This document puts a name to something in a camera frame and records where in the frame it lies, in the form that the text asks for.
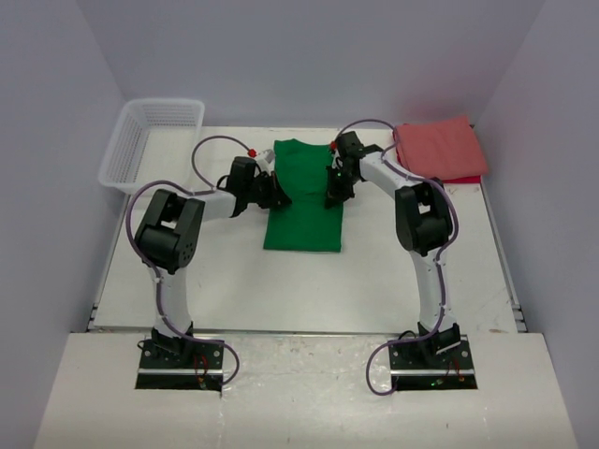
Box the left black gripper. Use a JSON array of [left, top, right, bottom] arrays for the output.
[[243, 171, 290, 210]]

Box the green t shirt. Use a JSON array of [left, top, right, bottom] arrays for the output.
[[263, 138, 343, 253]]

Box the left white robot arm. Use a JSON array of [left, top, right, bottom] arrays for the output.
[[125, 151, 291, 368]]

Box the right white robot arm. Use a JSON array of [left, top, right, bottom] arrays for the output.
[[324, 131, 460, 368]]

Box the white plastic basket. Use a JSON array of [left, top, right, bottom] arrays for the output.
[[97, 98, 205, 195]]

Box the folded pink t shirt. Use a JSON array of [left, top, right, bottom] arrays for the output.
[[394, 115, 489, 181]]

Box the folded red t shirt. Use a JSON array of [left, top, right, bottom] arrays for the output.
[[443, 175, 482, 184]]

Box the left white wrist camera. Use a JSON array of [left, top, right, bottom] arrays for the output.
[[247, 149, 275, 172]]

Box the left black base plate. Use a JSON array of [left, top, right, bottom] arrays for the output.
[[135, 340, 224, 392]]

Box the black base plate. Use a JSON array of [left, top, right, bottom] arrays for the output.
[[135, 340, 224, 392], [388, 337, 478, 392]]

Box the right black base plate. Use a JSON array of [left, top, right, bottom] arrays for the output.
[[388, 337, 478, 392]]

